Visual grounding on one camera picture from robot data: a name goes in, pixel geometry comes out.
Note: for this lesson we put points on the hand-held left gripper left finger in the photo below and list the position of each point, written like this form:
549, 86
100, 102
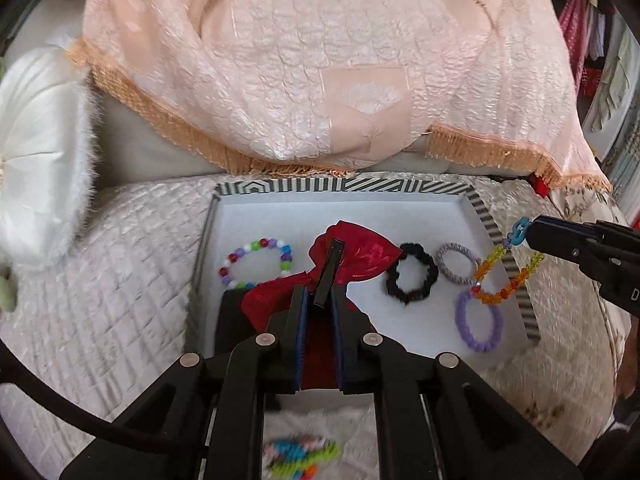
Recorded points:
300, 340

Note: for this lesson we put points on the white fluffy pillow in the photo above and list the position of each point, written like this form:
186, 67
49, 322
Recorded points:
35, 150

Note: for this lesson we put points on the floral print quilt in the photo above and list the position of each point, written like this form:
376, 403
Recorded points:
590, 350

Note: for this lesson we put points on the striped jewelry box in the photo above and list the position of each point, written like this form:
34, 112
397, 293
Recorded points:
350, 187

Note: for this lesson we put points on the colourful beaded trinket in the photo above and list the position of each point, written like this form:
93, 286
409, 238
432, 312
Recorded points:
300, 452

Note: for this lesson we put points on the pink dotted garment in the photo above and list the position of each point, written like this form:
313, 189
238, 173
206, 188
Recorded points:
572, 25

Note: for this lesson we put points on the hanging pale clothes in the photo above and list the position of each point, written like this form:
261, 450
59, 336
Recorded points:
615, 90

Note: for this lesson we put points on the red cloth item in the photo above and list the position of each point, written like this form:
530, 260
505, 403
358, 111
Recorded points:
539, 185

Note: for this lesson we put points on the red bow hair clip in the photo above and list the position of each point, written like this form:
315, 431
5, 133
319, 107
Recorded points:
365, 260

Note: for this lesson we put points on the peach fringed bedspread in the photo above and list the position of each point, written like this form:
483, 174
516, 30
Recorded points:
280, 70

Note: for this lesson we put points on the black scrunchie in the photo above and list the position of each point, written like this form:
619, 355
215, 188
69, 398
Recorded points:
395, 285

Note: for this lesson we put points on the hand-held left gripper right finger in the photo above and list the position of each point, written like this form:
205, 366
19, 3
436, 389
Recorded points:
338, 345

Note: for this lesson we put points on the person's right forearm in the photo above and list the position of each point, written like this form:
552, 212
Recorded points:
631, 370

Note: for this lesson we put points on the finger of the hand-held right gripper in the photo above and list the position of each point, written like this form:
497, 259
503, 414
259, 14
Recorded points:
555, 247
565, 226

